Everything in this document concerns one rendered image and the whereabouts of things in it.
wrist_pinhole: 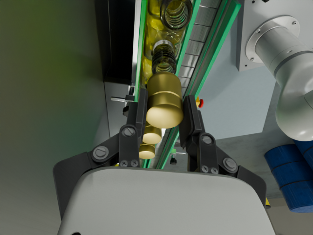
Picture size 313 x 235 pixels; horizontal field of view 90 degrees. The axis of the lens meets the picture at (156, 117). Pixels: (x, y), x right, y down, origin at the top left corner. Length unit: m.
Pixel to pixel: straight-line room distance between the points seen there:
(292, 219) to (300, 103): 6.76
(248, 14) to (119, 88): 0.54
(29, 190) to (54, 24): 0.17
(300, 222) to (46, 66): 7.30
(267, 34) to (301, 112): 0.35
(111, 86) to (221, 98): 0.70
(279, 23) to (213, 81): 0.35
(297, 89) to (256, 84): 0.44
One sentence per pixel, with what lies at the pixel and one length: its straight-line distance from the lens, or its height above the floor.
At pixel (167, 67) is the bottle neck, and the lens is 0.21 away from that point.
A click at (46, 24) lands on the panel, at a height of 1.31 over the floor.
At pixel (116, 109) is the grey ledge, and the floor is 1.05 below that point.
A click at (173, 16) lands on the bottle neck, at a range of 0.20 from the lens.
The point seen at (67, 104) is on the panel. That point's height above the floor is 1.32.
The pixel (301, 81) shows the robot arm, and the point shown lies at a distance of 0.65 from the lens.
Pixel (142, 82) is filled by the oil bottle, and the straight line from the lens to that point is 0.27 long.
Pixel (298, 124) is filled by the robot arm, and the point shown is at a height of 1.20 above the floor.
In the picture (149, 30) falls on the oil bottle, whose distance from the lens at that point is 0.23.
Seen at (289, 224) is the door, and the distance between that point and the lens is 7.21.
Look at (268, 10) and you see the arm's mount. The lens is 0.79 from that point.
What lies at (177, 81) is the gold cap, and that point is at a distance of 0.16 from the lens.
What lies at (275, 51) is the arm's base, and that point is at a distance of 0.72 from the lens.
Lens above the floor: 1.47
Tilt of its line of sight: 41 degrees down
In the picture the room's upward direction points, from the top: 179 degrees counter-clockwise
